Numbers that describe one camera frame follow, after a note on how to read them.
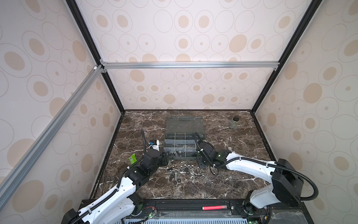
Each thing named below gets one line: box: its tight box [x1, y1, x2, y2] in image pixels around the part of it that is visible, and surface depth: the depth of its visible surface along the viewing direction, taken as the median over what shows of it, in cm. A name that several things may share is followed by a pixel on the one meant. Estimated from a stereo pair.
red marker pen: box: [201, 204, 228, 211], surface depth 75 cm
